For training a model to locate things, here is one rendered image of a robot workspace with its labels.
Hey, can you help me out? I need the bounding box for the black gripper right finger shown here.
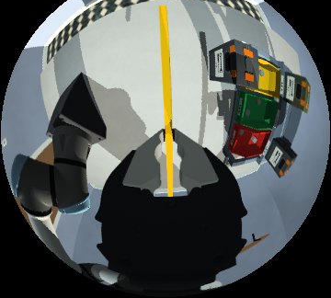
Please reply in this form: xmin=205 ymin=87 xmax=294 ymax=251
xmin=172 ymin=128 xmax=247 ymax=218

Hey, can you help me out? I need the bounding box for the dark grey metal shelf rack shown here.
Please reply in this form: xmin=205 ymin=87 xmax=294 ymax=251
xmin=223 ymin=44 xmax=302 ymax=167

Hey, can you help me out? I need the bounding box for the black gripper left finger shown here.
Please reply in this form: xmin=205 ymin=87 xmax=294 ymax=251
xmin=95 ymin=129 xmax=166 ymax=223

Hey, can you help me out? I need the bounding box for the yellow open bin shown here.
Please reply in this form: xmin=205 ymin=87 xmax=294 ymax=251
xmin=240 ymin=59 xmax=280 ymax=99

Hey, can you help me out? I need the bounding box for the red bin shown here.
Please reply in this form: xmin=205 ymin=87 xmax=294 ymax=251
xmin=227 ymin=123 xmax=271 ymax=158

